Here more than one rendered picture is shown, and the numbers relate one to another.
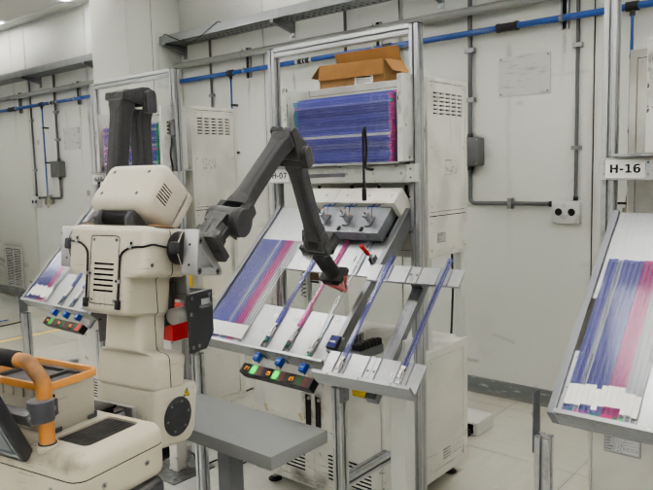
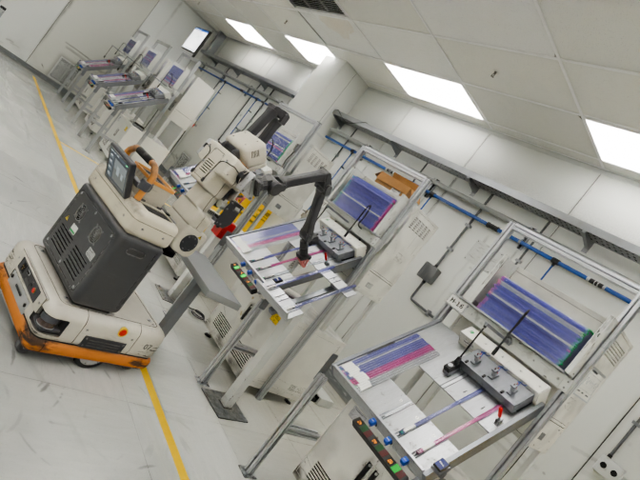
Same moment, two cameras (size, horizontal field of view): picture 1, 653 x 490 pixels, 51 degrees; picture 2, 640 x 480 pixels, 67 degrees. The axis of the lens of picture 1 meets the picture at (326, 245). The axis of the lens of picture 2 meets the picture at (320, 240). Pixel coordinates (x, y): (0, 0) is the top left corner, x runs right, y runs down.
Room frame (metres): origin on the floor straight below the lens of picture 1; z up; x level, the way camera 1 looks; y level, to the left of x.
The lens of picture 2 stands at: (-0.70, -0.47, 1.28)
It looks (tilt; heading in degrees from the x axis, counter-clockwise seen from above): 3 degrees down; 8
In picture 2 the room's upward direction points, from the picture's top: 38 degrees clockwise
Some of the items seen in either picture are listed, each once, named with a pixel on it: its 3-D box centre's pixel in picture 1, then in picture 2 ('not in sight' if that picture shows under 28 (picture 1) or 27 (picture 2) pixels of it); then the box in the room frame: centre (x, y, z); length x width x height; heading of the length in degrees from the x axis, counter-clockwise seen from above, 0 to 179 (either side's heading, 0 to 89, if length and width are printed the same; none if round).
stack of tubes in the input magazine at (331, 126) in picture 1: (349, 129); (367, 204); (2.79, -0.10, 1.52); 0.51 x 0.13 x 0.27; 50
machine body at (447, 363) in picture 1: (361, 407); (271, 336); (2.92, -0.14, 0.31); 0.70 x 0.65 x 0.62; 50
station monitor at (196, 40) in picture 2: not in sight; (198, 43); (5.83, 3.55, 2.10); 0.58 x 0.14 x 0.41; 50
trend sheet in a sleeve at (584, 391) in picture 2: not in sight; (577, 400); (1.88, -1.62, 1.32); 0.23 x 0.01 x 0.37; 140
